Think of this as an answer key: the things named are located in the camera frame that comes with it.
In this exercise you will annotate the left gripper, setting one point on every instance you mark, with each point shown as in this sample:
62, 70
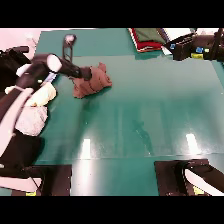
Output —
85, 73

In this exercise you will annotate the brown T-shirt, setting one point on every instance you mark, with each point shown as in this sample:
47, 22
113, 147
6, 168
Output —
93, 83

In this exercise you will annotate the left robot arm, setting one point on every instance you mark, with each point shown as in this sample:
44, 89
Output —
37, 70

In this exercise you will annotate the cream garment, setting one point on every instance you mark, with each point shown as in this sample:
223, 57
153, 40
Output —
43, 95

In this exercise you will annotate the red garment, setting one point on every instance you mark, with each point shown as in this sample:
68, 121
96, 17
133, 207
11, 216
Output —
146, 46

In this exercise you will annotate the pale pink garment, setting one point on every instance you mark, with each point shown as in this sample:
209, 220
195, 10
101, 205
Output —
32, 120

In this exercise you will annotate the dark green garment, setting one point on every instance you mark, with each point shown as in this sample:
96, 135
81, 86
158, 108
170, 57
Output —
148, 34

